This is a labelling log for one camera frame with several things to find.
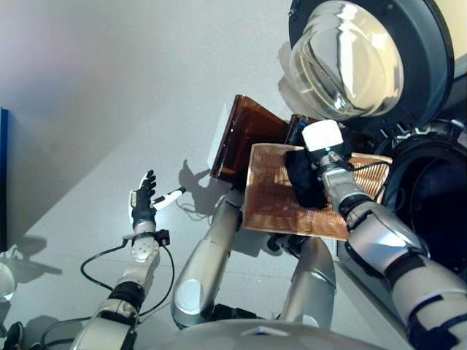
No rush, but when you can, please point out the silver robot leg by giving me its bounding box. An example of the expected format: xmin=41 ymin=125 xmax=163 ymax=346
xmin=170 ymin=187 xmax=246 ymax=330
xmin=268 ymin=233 xmax=337 ymax=330

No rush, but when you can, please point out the brown wicker laundry basket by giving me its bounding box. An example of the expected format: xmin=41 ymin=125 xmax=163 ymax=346
xmin=242 ymin=142 xmax=393 ymax=243

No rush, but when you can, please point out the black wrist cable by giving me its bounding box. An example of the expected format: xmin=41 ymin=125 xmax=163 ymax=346
xmin=80 ymin=241 xmax=177 ymax=319
xmin=349 ymin=159 xmax=394 ymax=198

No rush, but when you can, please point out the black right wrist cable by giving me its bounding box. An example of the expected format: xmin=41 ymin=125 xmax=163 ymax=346
xmin=349 ymin=159 xmax=394 ymax=198

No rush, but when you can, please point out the grey box with black edge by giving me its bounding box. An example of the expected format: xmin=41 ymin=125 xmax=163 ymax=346
xmin=0 ymin=107 xmax=9 ymax=253

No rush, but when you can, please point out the white floor cable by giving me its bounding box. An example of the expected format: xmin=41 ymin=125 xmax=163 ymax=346
xmin=177 ymin=195 xmax=217 ymax=222

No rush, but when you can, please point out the grey robot torso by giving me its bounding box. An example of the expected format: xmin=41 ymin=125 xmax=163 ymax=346
xmin=174 ymin=317 xmax=366 ymax=350

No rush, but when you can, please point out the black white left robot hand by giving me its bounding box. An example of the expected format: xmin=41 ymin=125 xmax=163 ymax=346
xmin=128 ymin=169 xmax=188 ymax=229

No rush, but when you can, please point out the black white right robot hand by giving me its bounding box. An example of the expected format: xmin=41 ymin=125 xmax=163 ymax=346
xmin=301 ymin=119 xmax=346 ymax=152

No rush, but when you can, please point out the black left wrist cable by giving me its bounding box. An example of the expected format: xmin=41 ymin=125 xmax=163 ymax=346
xmin=80 ymin=241 xmax=177 ymax=319

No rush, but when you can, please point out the white translucent object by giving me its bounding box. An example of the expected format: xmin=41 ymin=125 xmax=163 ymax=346
xmin=0 ymin=244 xmax=19 ymax=304

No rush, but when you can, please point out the round glass washing machine door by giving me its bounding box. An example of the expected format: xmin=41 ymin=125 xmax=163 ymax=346
xmin=277 ymin=0 xmax=455 ymax=129

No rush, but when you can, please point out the silver right robot leg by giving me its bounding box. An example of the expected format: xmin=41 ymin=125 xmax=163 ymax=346
xmin=268 ymin=233 xmax=337 ymax=330

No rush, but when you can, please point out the silver left robot leg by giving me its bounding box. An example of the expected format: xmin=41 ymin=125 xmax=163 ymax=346
xmin=170 ymin=187 xmax=246 ymax=330

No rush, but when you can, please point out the white counter cabinet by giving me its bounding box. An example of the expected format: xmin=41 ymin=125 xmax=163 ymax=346
xmin=432 ymin=0 xmax=467 ymax=63

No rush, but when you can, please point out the grey front-load washing machine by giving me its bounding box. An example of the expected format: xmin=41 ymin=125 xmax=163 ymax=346
xmin=335 ymin=61 xmax=467 ymax=331

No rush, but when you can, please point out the black garment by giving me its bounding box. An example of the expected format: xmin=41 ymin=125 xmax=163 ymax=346
xmin=284 ymin=149 xmax=330 ymax=211

